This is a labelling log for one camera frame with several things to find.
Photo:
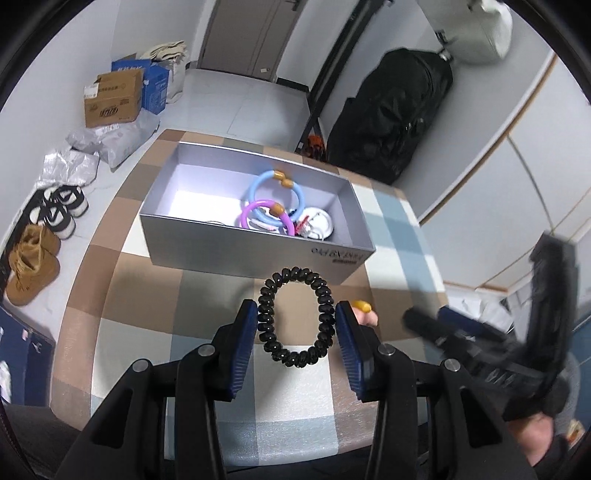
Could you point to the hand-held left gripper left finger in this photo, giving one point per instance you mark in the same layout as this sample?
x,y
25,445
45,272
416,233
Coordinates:
x,y
244,346

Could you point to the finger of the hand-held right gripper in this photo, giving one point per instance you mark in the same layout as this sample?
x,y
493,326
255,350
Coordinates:
x,y
475,325
434,330

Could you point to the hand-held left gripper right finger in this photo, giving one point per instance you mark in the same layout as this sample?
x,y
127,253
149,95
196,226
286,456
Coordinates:
x,y
347,346

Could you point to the grey cardboard box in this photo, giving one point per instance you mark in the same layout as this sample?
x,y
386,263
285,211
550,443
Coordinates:
x,y
221,254

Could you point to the white round case red rim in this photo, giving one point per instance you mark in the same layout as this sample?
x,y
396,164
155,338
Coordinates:
x,y
319,217

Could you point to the purple bangle yellow bead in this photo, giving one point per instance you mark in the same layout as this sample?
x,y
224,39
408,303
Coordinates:
x,y
244,213

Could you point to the person's right hand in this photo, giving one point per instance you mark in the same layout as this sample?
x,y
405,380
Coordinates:
x,y
531,436

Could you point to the white crumpled papers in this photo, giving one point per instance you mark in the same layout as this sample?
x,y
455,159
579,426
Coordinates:
x,y
480,304

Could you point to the peach bangle yellow bead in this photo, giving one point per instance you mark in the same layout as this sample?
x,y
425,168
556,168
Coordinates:
x,y
364,314

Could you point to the blue bangle yellow beads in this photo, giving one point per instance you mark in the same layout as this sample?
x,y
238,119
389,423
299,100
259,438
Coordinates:
x,y
253,189

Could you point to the orange black tool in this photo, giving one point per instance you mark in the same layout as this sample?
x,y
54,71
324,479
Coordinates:
x,y
315,145

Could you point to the black backpack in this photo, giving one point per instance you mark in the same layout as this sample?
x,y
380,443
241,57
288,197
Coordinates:
x,y
388,115

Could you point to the dark blue shoe box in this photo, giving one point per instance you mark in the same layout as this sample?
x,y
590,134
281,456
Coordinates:
x,y
23,364

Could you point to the brown suede boot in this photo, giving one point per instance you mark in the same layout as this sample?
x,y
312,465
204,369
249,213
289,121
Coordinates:
x,y
44,240
32,279

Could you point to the black white sneaker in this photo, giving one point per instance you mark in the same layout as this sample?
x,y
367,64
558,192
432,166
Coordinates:
x,y
53,220
69,198

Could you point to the dark grey cloth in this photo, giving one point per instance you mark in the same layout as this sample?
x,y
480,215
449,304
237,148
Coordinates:
x,y
37,443

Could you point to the large grey mailer bag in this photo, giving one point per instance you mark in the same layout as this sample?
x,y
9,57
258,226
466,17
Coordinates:
x,y
127,138

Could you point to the silver foil bag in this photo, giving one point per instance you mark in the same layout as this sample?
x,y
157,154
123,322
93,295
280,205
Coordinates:
x,y
69,168

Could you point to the small grey mailer bag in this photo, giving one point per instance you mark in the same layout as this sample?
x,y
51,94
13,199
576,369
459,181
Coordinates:
x,y
85,138

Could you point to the blue printed carton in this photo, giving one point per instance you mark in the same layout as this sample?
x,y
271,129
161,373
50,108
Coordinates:
x,y
157,90

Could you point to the cream folded cloth on bag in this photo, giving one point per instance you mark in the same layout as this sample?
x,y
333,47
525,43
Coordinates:
x,y
177,83

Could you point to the brown cardboard carton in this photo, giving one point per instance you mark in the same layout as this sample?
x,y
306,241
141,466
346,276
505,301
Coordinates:
x,y
113,104

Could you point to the black metal stand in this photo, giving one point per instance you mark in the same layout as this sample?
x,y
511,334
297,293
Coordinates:
x,y
332,69

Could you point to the white tote bag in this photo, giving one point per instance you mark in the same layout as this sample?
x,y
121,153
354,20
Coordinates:
x,y
475,27

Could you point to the beige folded cloth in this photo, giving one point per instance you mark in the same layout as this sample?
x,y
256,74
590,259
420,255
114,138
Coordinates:
x,y
167,50

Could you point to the grey door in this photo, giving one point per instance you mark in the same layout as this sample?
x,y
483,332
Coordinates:
x,y
249,37

